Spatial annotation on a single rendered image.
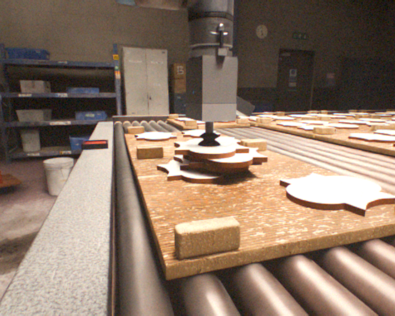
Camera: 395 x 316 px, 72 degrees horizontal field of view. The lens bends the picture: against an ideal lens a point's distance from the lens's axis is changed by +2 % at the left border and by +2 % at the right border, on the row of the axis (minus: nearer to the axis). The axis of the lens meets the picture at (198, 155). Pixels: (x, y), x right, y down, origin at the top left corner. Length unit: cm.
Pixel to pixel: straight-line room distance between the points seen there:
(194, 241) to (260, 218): 11
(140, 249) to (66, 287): 7
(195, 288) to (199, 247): 3
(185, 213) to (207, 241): 9
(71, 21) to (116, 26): 78
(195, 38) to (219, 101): 11
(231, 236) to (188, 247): 4
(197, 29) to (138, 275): 36
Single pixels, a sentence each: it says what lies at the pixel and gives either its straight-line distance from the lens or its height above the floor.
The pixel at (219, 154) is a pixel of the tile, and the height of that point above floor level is 98.
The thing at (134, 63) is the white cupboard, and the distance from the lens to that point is 523.
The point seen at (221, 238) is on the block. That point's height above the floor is 95.
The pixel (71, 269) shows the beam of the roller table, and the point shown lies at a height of 92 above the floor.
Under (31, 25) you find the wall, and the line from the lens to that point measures 592.
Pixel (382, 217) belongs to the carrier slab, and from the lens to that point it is 39.
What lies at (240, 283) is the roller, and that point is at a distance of 27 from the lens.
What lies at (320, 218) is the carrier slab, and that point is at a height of 94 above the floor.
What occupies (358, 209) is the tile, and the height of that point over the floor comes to 94.
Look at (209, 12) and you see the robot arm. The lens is 47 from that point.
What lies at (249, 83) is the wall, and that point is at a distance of 658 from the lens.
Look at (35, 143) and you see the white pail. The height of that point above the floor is 28.
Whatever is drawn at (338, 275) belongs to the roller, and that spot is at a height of 91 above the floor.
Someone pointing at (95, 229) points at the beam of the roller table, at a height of 92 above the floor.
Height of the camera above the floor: 108
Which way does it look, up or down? 13 degrees down
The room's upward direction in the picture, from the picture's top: straight up
